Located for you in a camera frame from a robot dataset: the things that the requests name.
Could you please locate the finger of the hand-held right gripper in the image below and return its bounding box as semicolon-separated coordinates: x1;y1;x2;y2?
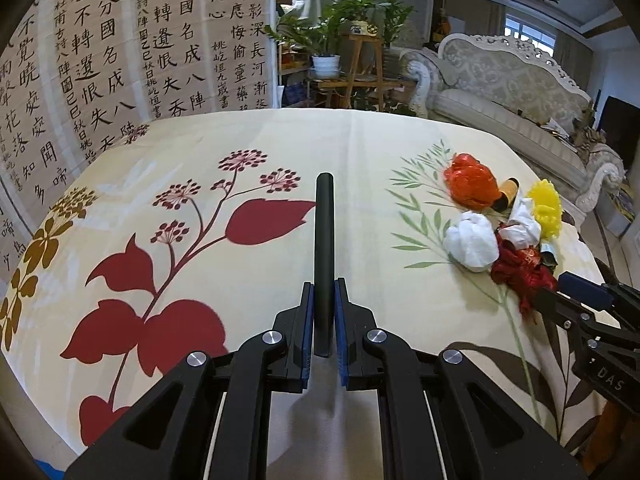
556;271;640;313
531;287;603;348

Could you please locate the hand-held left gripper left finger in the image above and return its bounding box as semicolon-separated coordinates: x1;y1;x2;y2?
65;282;315;480

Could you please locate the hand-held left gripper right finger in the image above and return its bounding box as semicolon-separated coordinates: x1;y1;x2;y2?
334;277;588;480

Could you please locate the small grey foil tube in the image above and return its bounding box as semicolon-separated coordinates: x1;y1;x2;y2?
539;240;561;268

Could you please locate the red wrapper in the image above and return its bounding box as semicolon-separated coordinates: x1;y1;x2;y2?
490;240;558;318

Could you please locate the yellow plastic bag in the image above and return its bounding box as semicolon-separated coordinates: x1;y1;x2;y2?
527;178;563;241

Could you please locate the black rod handle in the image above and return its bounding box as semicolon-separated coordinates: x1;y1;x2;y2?
315;173;335;358

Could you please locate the white plastic bag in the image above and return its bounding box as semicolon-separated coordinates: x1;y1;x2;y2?
442;211;500;272

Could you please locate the yellow and black cylinder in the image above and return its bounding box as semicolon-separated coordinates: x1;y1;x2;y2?
492;177;522;213

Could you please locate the orange plastic bag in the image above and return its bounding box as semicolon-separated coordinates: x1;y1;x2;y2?
444;153;502;209

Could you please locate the clutter pile on sofa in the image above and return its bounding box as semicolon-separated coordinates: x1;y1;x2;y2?
540;105;607;162

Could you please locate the black television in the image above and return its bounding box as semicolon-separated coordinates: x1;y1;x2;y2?
597;95;640;158

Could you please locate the floral tablecloth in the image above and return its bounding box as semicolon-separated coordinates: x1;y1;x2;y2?
0;107;608;467

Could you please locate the ornate white sofa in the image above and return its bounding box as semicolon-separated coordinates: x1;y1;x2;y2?
400;32;626;211

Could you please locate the brown curtain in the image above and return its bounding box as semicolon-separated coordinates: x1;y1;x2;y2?
555;35;596;92

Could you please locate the window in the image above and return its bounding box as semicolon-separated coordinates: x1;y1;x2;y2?
505;12;557;58

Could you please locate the wooden plant stand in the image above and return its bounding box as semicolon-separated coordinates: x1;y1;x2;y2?
305;34;417;111

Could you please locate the plant in white pot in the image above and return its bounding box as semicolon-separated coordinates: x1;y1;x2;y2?
265;0;351;81

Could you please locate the wooden shelf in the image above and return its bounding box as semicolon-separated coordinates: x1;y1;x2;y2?
276;4;312;108

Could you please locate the plant in patterned pot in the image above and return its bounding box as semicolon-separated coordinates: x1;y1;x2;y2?
325;0;416;37

